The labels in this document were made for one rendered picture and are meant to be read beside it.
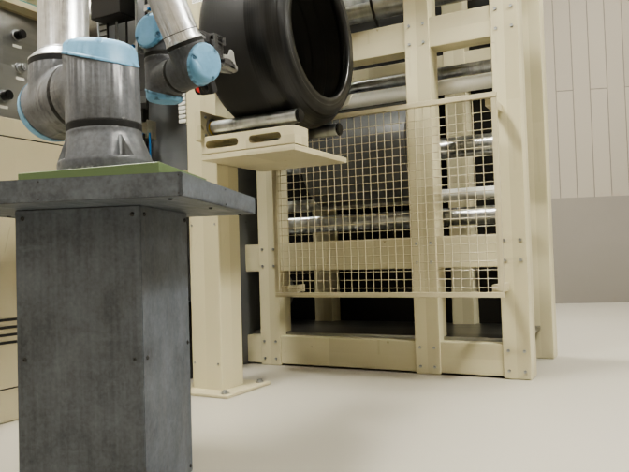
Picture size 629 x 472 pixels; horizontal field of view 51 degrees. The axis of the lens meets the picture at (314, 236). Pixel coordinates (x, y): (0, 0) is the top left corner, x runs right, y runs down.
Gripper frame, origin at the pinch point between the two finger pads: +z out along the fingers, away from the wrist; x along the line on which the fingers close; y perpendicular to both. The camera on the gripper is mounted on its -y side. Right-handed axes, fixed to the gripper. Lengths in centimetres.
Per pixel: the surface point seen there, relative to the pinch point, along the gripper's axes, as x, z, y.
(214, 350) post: 28, 25, -86
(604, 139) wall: -66, 453, 39
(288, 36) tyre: -12.6, 11.3, 11.3
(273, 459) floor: -30, -31, -101
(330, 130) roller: -9.0, 45.0, -11.3
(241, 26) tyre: -0.7, 3.4, 14.4
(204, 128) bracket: 22.9, 15.2, -11.7
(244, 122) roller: 8.0, 17.0, -11.0
